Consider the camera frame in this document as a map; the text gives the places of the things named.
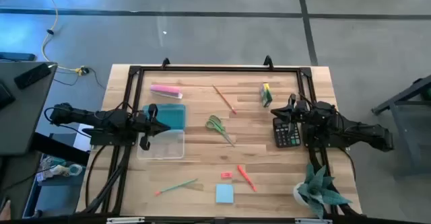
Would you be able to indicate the grey side desk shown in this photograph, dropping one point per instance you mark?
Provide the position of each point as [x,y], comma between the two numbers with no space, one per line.
[30,116]

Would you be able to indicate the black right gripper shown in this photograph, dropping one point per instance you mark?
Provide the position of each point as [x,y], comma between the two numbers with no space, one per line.
[301,113]

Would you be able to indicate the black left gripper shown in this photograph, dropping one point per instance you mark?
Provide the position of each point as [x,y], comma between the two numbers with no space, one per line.
[148,126]

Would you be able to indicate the green pencil red eraser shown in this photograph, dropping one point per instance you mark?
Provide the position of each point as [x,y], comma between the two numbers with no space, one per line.
[175,187]

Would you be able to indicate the black desk leg beam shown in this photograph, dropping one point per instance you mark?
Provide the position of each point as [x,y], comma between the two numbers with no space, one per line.
[57,148]

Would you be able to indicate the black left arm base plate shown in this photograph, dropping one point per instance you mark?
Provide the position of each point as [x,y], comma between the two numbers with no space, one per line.
[101,139]

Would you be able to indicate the clear pencil case teal lid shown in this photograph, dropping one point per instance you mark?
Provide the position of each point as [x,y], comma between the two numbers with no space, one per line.
[171,116]

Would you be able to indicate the black aluminium table frame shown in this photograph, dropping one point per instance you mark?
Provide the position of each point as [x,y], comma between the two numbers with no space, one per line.
[219,69]

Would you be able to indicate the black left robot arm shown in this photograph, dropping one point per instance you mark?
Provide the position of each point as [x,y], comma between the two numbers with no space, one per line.
[101,119]

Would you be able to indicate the white paper sheet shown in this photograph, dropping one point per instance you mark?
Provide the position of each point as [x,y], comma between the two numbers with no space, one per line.
[81,140]

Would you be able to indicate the green artificial succulent plant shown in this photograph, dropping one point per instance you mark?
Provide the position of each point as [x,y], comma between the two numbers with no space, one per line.
[316,190]

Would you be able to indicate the black phone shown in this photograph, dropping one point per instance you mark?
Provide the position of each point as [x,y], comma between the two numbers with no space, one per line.
[32,76]

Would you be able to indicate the small pink eraser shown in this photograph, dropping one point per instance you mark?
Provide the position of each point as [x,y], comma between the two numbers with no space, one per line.
[226,175]

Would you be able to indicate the pink and white stapler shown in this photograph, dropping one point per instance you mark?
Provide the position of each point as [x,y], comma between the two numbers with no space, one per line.
[165,89]

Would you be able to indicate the orange pencil red eraser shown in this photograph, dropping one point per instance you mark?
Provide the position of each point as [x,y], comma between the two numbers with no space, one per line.
[224,99]

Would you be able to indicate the dark grey metal table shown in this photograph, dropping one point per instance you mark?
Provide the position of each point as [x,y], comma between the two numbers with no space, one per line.
[404,95]

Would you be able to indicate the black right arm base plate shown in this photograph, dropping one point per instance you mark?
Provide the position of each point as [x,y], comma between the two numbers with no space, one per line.
[331,141]

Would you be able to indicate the black frame clamp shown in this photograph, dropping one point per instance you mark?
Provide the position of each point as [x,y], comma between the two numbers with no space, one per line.
[165,62]
[268,62]

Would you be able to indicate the white plant pot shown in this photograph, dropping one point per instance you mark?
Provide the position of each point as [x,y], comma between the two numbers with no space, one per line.
[296,195]

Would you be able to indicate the orange marker pen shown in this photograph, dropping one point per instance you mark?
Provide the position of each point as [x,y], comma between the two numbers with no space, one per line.
[246,178]

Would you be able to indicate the silver metal bracket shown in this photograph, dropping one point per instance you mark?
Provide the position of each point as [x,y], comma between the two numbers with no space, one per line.
[125,220]
[313,221]

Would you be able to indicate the green yellow crayon box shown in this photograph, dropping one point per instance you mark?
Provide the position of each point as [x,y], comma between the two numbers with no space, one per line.
[266,96]

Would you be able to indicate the clear tape roll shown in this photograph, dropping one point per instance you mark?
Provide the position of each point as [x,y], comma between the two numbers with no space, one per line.
[75,169]

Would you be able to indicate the blue storage bin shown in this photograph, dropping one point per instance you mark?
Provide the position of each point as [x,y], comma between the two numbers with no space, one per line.
[50,200]

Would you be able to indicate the blue sticky note pad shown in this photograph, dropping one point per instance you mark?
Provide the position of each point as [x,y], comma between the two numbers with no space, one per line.
[224,193]

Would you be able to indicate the black calculator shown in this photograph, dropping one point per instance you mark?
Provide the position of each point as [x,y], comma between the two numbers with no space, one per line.
[283,138]

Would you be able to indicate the flat black device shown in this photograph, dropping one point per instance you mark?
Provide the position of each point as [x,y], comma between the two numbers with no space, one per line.
[17,56]

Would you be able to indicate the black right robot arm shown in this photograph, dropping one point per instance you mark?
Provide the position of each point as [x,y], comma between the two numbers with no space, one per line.
[353,130]

